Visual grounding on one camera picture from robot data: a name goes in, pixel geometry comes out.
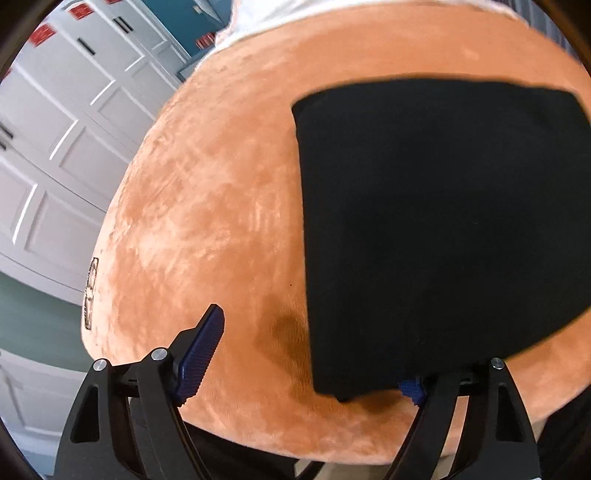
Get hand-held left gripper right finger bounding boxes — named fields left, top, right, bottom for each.
left=382, top=357, right=542, bottom=480

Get orange plush blanket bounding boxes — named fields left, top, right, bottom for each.
left=81, top=17, right=591, bottom=465

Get blue nightstand with drawer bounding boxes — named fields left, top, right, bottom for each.
left=177, top=47, right=209, bottom=85

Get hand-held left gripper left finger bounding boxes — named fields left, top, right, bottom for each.
left=54, top=304, right=226, bottom=480

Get white door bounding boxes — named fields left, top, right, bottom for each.
left=0, top=348, right=89, bottom=445

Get grey curtain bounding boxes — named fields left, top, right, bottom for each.
left=503, top=0, right=574, bottom=51

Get thin-framed eyeglasses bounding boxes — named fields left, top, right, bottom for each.
left=82, top=257, right=100, bottom=331

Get black pants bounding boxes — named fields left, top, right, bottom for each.
left=292, top=79, right=591, bottom=402

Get white panelled wardrobe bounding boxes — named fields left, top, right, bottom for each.
left=0, top=0, right=191, bottom=306

